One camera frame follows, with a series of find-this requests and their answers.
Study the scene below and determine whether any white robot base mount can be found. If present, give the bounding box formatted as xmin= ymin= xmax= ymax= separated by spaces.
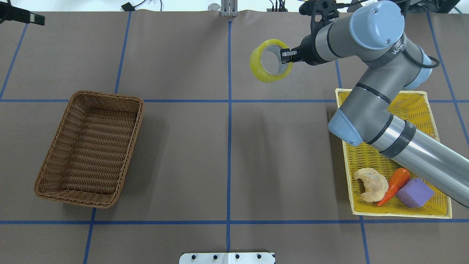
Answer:
xmin=179 ymin=252 xmax=276 ymax=264

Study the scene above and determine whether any brown wicker basket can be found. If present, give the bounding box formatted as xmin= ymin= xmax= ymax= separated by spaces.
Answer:
xmin=34 ymin=91 xmax=145 ymax=209

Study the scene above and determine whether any yellow woven basket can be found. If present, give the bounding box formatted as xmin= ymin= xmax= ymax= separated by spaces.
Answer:
xmin=342 ymin=91 xmax=452 ymax=219

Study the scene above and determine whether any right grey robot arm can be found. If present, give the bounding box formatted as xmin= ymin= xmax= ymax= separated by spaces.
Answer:
xmin=280 ymin=0 xmax=469 ymax=207

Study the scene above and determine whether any aluminium camera post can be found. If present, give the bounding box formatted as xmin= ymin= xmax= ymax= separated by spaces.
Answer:
xmin=221 ymin=0 xmax=239 ymax=17

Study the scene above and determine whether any orange toy carrot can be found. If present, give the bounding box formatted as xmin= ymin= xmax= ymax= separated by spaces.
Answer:
xmin=376 ymin=168 xmax=410 ymax=207

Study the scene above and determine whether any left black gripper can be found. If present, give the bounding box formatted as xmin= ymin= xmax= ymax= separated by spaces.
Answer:
xmin=0 ymin=4 xmax=45 ymax=26

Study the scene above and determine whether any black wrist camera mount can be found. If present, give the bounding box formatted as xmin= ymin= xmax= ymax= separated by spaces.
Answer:
xmin=299 ymin=0 xmax=340 ymax=26

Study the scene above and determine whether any toy croissant bread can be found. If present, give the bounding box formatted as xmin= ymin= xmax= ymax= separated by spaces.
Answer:
xmin=354 ymin=168 xmax=389 ymax=202

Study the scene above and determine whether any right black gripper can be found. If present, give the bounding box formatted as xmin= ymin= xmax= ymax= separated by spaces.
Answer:
xmin=280 ymin=35 xmax=328 ymax=66

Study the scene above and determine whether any purple foam block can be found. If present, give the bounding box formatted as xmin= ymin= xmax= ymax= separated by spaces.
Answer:
xmin=396 ymin=177 xmax=435 ymax=208

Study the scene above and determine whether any yellow tape roll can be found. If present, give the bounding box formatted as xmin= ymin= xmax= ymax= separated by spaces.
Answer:
xmin=250 ymin=39 xmax=292 ymax=83

